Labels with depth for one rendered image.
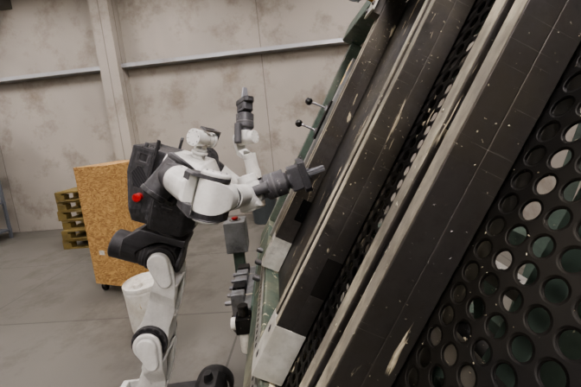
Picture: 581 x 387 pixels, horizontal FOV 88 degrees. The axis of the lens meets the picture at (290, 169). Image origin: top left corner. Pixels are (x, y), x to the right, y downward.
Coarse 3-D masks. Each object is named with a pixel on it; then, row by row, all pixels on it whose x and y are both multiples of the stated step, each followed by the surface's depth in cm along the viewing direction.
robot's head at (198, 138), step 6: (192, 132) 113; (198, 132) 111; (204, 132) 114; (210, 132) 121; (192, 138) 113; (198, 138) 111; (204, 138) 113; (210, 138) 117; (216, 138) 120; (192, 144) 113; (198, 144) 113; (204, 144) 115; (210, 144) 119; (192, 150) 116; (198, 150) 116; (204, 150) 117
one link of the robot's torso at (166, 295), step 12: (156, 252) 116; (156, 264) 115; (168, 264) 115; (156, 276) 115; (168, 276) 116; (180, 276) 127; (156, 288) 117; (168, 288) 117; (180, 288) 130; (156, 300) 119; (168, 300) 118; (180, 300) 131; (156, 312) 121; (168, 312) 121; (144, 324) 121; (156, 324) 122; (168, 324) 122; (156, 336) 120; (168, 336) 123
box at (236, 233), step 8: (224, 224) 167; (232, 224) 167; (240, 224) 167; (224, 232) 168; (232, 232) 168; (240, 232) 168; (232, 240) 168; (240, 240) 169; (248, 240) 178; (232, 248) 169; (240, 248) 169
